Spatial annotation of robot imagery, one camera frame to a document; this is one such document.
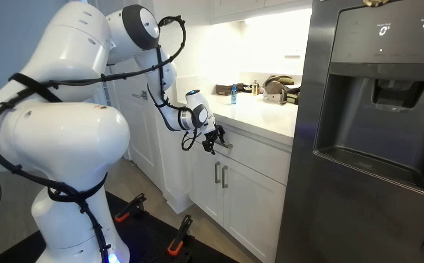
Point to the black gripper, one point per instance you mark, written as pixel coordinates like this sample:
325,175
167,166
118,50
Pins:
210,139

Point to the white drawer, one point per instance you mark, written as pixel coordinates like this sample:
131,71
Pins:
258,156

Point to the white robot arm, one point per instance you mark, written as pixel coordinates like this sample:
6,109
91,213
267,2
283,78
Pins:
66,141

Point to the blue bottle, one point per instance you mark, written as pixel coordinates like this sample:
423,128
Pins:
233,94

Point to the dark flat countertop object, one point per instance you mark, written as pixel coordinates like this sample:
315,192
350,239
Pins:
229,90

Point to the narrow white cabinet door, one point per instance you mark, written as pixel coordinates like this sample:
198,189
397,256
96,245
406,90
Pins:
205,185

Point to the white corner cabinet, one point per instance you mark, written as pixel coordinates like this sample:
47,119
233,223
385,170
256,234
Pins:
173,161

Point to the small clear bottle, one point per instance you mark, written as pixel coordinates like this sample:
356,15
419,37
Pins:
256,88

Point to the brown bag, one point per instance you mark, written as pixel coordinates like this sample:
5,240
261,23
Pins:
280,88

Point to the wide white cabinet door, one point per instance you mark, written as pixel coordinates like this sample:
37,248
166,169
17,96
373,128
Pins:
253,210

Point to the tall white cabinet door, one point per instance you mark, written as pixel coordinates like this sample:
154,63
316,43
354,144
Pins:
137,126

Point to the orange black bar clamp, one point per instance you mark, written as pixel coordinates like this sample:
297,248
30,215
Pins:
131,208
180,236

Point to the black steel refrigerator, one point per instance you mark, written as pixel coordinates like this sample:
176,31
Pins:
368,147

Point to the gold object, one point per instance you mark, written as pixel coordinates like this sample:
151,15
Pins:
375,2

